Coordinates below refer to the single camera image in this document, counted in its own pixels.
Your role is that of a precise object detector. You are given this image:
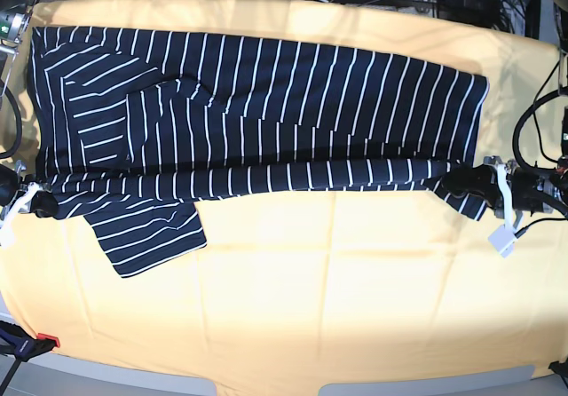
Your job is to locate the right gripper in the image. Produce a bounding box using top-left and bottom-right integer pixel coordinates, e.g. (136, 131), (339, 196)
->
(0, 162), (58, 221)

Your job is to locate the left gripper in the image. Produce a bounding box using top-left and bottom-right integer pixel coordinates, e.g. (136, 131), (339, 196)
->
(441, 156), (555, 223)

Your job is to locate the navy white striped T-shirt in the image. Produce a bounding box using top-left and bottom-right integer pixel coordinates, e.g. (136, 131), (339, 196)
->
(28, 26), (488, 278)

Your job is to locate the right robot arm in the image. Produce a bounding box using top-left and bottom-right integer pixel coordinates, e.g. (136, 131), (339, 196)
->
(1, 0), (59, 228)

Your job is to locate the blue black bar clamp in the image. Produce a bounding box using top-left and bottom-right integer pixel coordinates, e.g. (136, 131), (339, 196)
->
(1, 321), (60, 395)

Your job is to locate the black clamp right corner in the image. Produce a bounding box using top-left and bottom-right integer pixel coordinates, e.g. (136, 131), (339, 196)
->
(548, 360), (568, 388)

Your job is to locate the black power adapter box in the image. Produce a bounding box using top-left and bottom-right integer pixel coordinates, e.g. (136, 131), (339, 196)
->
(437, 0), (501, 28)

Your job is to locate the yellow table cloth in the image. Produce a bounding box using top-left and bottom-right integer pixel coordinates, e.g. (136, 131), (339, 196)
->
(1, 0), (567, 395)

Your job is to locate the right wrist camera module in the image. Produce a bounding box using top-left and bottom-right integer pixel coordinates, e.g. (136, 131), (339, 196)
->
(0, 223), (15, 249)

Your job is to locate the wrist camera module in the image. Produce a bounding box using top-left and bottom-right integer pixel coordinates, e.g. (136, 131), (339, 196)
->
(0, 223), (15, 249)
(488, 225), (517, 258)

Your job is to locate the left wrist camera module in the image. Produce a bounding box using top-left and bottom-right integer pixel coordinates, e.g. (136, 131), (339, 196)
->
(488, 225), (517, 258)

